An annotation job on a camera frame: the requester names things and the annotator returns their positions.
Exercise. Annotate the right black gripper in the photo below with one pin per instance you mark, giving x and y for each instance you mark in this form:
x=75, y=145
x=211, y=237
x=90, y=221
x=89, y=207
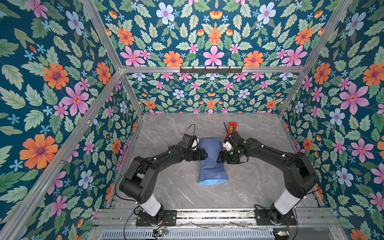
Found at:
x=223, y=157

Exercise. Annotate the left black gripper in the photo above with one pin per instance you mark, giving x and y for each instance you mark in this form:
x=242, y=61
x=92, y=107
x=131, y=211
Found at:
x=200, y=157

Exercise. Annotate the light blue wrapping paper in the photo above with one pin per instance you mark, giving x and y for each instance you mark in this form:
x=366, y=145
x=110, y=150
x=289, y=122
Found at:
x=211, y=172

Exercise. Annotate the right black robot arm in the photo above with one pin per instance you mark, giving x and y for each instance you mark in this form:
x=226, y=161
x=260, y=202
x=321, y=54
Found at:
x=299, y=175

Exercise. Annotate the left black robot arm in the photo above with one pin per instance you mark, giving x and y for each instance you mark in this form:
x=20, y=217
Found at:
x=139, y=181

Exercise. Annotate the red tape dispenser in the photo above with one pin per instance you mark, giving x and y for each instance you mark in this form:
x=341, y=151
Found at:
x=228, y=128

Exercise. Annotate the white ventilation grille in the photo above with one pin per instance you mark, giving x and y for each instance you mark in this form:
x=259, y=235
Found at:
x=187, y=234

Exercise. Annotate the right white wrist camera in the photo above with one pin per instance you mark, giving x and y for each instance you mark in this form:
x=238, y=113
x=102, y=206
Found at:
x=227, y=146

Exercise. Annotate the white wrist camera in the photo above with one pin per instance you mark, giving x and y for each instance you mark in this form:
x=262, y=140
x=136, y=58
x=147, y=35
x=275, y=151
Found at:
x=227, y=146
x=194, y=144

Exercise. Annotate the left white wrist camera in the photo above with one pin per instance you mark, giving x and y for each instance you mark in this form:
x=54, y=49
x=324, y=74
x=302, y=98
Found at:
x=194, y=144

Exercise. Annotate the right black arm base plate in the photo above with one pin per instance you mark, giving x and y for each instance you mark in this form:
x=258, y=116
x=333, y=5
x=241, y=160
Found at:
x=273, y=217

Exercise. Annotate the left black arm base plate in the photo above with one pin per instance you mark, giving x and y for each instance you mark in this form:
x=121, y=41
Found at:
x=156, y=218

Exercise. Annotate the black hook rail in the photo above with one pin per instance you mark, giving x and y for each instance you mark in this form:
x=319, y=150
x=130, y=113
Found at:
x=210, y=70

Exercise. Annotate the aluminium front mounting rail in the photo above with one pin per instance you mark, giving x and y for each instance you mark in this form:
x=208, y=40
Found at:
x=224, y=217

